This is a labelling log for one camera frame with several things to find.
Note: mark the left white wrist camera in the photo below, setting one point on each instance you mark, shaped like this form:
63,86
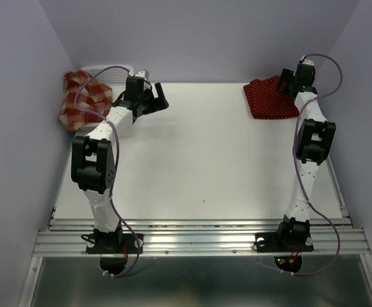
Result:
143,74

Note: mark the white plastic basket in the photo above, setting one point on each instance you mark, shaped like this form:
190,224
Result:
115,77

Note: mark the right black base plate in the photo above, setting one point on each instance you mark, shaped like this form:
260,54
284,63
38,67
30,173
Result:
272,242

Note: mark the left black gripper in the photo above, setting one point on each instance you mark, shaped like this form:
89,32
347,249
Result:
158,103

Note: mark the red cream plaid skirt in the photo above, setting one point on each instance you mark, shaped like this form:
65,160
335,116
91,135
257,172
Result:
96,97

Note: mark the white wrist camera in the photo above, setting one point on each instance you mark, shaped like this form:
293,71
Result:
143,74
305,61

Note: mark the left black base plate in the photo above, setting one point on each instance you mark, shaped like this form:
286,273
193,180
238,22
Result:
108,244

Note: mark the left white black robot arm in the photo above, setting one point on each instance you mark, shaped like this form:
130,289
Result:
94,155

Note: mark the aluminium rail frame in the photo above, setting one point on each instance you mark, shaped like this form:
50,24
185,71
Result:
199,180

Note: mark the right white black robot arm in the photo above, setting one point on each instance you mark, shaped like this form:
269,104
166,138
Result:
313,139

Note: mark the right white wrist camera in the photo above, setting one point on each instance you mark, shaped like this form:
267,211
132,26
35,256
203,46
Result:
305,61

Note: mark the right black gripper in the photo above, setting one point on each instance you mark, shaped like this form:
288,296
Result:
287,75

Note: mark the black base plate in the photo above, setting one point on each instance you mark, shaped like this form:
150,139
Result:
272,242
108,244

